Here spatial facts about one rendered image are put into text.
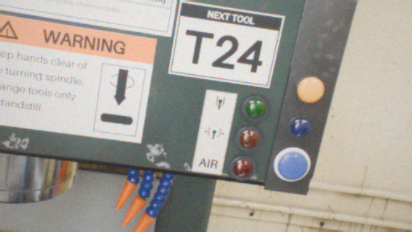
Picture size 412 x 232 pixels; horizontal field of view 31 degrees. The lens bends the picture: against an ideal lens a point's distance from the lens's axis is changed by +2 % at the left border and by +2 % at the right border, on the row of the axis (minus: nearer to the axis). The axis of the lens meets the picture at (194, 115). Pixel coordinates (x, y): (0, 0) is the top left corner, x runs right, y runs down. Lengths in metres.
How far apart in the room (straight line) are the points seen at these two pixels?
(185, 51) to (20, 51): 0.15
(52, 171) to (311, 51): 0.36
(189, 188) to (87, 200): 0.21
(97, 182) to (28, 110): 0.74
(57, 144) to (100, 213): 0.76
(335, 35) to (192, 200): 0.86
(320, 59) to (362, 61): 1.13
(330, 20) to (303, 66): 0.05
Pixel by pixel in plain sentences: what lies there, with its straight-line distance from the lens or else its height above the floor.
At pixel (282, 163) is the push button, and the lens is 0.72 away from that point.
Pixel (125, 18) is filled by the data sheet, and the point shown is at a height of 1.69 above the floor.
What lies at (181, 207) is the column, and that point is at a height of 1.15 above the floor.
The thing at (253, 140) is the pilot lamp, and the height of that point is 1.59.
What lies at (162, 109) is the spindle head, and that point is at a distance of 0.70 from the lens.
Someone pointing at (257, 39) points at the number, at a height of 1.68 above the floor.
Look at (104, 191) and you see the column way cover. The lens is 1.45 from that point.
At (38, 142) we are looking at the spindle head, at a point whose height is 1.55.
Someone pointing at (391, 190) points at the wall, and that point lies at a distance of 1.99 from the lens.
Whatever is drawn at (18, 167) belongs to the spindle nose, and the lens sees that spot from 0.87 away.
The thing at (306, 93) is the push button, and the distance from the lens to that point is 0.70.
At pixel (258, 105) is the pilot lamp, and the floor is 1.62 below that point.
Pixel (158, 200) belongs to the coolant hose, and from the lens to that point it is 0.92.
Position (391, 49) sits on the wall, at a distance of 1.85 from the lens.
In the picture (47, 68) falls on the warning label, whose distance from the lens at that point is 0.69.
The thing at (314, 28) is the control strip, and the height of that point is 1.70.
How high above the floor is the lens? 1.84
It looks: 20 degrees down
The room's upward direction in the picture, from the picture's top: 10 degrees clockwise
